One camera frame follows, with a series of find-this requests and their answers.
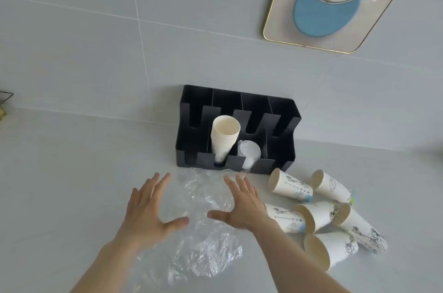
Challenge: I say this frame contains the person's left hand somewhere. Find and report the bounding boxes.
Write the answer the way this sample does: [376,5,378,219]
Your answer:
[116,172,190,250]

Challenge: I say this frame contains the person's right hand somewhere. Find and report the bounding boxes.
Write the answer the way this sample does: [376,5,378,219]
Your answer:
[207,173,273,233]

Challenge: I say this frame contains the clear plastic cup stack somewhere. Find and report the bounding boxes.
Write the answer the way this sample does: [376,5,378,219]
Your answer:
[237,140,262,171]

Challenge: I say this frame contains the person's left forearm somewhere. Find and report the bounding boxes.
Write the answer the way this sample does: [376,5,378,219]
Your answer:
[71,237,140,293]

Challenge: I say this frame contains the gold framed wall picture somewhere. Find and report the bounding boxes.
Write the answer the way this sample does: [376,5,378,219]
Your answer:
[263,0,425,54]

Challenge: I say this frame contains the black cup organizer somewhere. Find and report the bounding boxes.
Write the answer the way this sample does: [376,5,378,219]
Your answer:
[175,85,302,176]

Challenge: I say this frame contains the person's right forearm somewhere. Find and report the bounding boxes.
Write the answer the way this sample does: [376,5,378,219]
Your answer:
[254,219,351,293]

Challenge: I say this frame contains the pile of printed paper cups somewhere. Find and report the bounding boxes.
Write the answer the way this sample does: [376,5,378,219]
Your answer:
[264,168,389,272]

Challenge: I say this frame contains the black wire basket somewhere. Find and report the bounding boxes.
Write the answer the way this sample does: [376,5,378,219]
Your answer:
[0,91,14,120]

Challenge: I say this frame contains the stack of plain paper cups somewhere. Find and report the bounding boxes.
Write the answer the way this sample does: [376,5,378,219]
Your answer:
[210,115,241,166]

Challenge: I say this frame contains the clear plastic bag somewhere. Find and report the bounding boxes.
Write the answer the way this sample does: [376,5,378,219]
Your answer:
[136,167,243,287]

